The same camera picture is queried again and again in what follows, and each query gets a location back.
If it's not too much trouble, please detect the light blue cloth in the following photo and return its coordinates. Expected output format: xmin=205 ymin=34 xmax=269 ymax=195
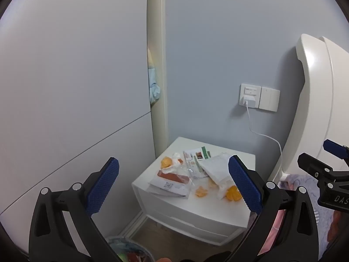
xmin=148 ymin=46 xmax=161 ymax=104

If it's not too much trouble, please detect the red and white package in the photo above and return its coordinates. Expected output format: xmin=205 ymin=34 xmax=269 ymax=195
xmin=147 ymin=169 xmax=193 ymax=198

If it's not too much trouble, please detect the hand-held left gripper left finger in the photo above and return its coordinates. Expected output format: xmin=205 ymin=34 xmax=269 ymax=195
xmin=29 ymin=157 xmax=120 ymax=262

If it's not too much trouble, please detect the cream corner column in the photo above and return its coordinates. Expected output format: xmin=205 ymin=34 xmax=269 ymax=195
xmin=147 ymin=0 xmax=168 ymax=159

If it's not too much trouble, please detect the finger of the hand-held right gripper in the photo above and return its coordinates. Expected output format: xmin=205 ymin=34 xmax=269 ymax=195
xmin=298 ymin=153 xmax=341 ymax=182
xmin=323 ymin=139 xmax=349 ymax=167

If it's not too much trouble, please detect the white paper bag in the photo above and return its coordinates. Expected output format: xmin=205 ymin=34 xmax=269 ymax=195
xmin=198 ymin=154 xmax=235 ymax=200

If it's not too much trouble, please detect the white charger cable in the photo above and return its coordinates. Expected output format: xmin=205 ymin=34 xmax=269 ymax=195
xmin=245 ymin=102 xmax=282 ymax=181

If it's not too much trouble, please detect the grey trash bin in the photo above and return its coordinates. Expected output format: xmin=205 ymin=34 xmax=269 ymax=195
xmin=108 ymin=236 xmax=156 ymax=262

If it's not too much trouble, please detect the white nightstand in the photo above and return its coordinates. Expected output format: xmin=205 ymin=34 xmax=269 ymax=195
xmin=132 ymin=136 xmax=257 ymax=246

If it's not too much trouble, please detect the printed paper leaflet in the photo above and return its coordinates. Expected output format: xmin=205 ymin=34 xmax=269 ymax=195
xmin=183 ymin=146 xmax=212 ymax=179

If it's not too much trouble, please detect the white tissue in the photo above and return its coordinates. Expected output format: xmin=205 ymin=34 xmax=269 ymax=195
xmin=162 ymin=152 xmax=186 ymax=174

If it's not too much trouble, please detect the white wall socket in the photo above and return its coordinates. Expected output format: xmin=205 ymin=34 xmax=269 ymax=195
xmin=239 ymin=83 xmax=262 ymax=109

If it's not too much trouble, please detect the white bed headboard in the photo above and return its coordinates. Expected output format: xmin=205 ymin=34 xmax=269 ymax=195
xmin=271 ymin=33 xmax=349 ymax=182

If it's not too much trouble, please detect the white light switch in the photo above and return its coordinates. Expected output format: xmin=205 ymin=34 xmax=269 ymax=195
xmin=258 ymin=86 xmax=280 ymax=112

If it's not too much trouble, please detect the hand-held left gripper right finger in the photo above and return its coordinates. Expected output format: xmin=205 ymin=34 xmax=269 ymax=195
xmin=228 ymin=155 xmax=319 ymax=262

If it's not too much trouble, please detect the white charger plug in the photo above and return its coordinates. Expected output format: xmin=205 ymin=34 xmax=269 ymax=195
xmin=243 ymin=94 xmax=258 ymax=107

